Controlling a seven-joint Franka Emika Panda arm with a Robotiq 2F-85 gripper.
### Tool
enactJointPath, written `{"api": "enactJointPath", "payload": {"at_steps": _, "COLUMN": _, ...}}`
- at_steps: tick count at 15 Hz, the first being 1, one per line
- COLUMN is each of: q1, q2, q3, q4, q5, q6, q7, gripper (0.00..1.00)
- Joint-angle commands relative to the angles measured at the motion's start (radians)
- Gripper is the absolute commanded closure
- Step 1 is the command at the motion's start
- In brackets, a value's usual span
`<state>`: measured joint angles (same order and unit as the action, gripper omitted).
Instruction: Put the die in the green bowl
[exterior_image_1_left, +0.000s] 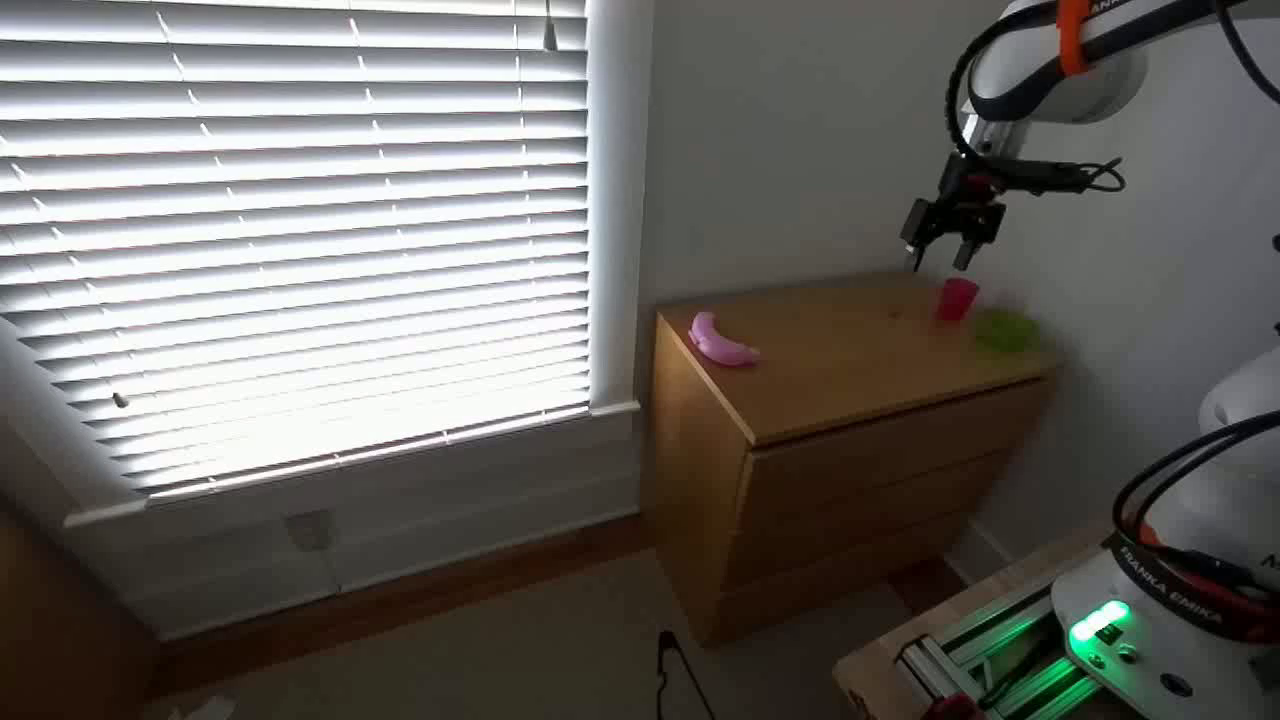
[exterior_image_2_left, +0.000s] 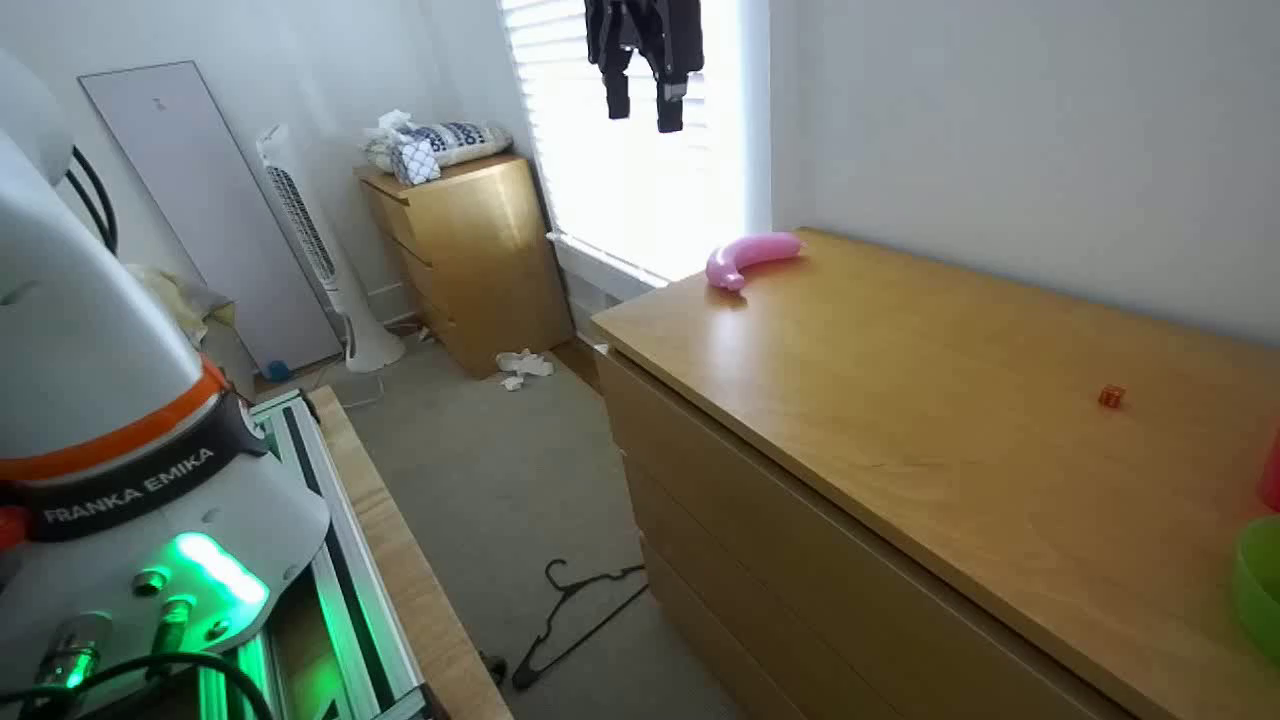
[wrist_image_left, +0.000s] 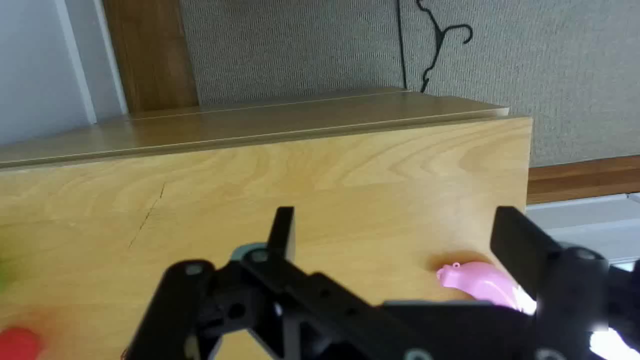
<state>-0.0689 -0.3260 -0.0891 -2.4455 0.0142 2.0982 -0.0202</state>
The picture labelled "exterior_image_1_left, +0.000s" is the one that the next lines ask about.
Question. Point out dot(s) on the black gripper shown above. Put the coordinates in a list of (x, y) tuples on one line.
[(966, 205)]

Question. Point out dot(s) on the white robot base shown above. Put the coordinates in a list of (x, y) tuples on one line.
[(1176, 608)]

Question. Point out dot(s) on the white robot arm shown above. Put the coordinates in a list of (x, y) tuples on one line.
[(1052, 62)]

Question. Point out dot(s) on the red die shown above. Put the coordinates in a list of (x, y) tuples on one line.
[(952, 299)]

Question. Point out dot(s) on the green bowl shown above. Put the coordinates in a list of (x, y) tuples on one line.
[(1006, 330)]

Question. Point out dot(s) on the wooden dresser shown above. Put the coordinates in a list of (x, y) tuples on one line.
[(850, 451)]

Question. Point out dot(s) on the pink curved toy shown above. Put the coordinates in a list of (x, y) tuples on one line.
[(713, 345)]

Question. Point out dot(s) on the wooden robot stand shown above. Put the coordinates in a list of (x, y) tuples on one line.
[(985, 652)]

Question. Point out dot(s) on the white window blinds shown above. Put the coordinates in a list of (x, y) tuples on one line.
[(267, 233)]

